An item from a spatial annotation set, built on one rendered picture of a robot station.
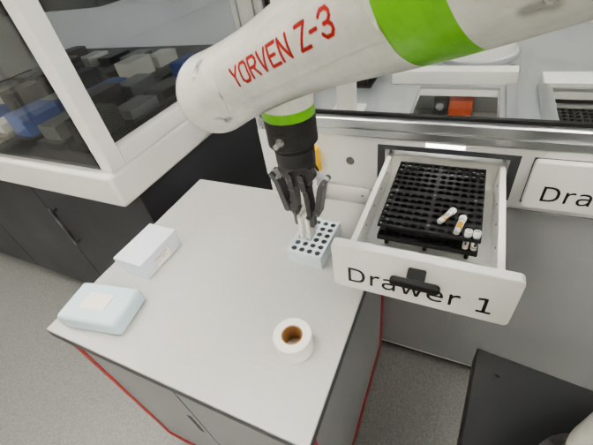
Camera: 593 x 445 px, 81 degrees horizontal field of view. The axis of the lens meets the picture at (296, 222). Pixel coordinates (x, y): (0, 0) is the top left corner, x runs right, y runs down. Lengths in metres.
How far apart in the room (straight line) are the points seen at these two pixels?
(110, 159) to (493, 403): 0.97
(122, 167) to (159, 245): 0.29
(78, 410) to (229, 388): 1.19
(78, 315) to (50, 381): 1.12
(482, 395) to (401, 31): 0.50
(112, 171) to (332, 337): 0.72
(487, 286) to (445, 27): 0.43
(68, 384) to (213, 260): 1.17
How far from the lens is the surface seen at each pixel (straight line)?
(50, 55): 0.98
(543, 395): 0.65
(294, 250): 0.78
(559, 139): 0.84
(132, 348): 0.80
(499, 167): 0.88
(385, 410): 1.44
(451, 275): 0.58
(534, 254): 1.02
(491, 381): 0.63
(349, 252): 0.60
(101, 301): 0.85
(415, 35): 0.25
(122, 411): 1.69
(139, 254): 0.89
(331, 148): 0.90
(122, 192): 1.08
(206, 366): 0.71
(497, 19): 0.24
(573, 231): 0.97
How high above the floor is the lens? 1.35
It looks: 41 degrees down
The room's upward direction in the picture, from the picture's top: 10 degrees counter-clockwise
